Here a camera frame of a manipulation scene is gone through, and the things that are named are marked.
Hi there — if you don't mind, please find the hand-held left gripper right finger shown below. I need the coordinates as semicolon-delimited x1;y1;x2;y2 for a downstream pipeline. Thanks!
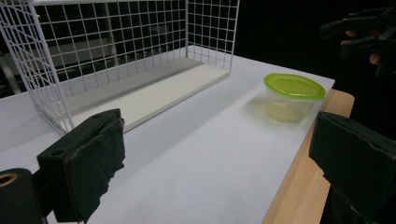
308;111;396;224

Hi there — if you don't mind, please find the clear container with green lid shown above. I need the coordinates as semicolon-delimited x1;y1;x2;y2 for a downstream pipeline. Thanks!
262;73;327;124

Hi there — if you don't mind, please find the white wire shelf rack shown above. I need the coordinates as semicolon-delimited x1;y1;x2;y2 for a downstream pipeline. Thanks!
0;0;241;135

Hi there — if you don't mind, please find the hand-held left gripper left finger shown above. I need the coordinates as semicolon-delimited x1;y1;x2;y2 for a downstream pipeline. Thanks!
36;108;126;224

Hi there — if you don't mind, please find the white table mat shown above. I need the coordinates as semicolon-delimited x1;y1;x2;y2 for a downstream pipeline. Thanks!
0;55;336;224

